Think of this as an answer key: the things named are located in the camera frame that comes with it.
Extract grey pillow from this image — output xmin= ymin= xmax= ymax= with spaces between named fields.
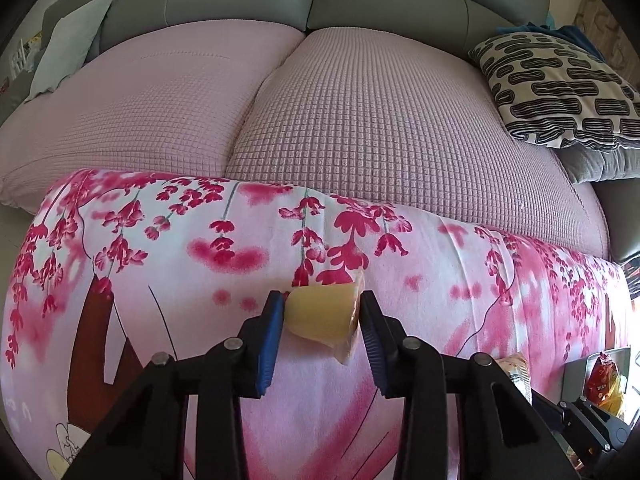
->
xmin=555 ymin=145 xmax=640 ymax=184

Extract grey-green sofa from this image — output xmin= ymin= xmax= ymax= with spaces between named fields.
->
xmin=0 ymin=0 xmax=640 ymax=266

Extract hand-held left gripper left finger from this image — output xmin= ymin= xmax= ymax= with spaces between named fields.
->
xmin=60 ymin=290 xmax=287 ymax=480

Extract red cartoon snack packet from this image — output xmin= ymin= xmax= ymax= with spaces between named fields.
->
xmin=585 ymin=352 xmax=620 ymax=405

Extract teal cardboard box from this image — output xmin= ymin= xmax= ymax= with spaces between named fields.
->
xmin=562 ymin=345 xmax=633 ymax=411

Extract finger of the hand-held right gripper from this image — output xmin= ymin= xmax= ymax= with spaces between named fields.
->
xmin=532 ymin=389 xmax=631 ymax=456

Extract white paper cards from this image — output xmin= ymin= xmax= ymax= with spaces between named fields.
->
xmin=9 ymin=35 xmax=43 ymax=73

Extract clear packet with white bun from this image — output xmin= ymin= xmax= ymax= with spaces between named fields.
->
xmin=495 ymin=352 xmax=533 ymax=403

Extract beige patterned curtain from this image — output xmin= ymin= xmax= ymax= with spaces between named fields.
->
xmin=575 ymin=0 xmax=631 ymax=76

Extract black and white patterned pillow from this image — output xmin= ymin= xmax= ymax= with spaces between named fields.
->
xmin=467 ymin=32 xmax=640 ymax=152

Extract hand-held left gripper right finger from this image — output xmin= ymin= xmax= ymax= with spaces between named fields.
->
xmin=359 ymin=290 xmax=583 ymax=480

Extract pink sofa cover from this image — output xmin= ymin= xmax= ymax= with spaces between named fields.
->
xmin=0 ymin=24 xmax=611 ymax=261

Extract jelly cup with pink lid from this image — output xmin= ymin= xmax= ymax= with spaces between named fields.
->
xmin=284 ymin=270 xmax=366 ymax=366

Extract printed pink blanket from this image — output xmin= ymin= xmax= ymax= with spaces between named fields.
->
xmin=0 ymin=169 xmax=636 ymax=480

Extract blue cloth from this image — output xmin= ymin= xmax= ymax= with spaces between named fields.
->
xmin=497 ymin=10 xmax=606 ymax=53

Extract pale green cushion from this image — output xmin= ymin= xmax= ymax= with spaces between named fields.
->
xmin=22 ymin=0 xmax=118 ymax=103

